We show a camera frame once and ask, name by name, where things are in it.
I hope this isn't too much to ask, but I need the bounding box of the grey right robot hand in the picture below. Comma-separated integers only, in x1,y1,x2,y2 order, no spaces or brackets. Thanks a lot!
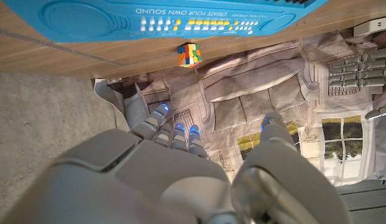
0,102,352,224

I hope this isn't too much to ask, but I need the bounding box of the white power strip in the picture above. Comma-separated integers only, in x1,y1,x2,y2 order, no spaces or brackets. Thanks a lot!
353,16,386,37

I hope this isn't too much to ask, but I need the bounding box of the blue toy piano keyboard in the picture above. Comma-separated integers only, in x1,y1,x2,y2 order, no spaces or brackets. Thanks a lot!
1,0,330,44

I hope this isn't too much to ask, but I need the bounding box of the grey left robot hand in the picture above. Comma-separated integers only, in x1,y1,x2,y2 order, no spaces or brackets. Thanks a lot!
328,47,386,121

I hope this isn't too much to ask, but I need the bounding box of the colourful puzzle cube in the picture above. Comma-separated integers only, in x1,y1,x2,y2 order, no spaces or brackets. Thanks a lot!
176,42,203,68

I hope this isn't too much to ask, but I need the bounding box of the printed living room backdrop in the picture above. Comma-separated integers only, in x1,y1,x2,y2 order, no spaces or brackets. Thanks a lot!
93,29,386,187

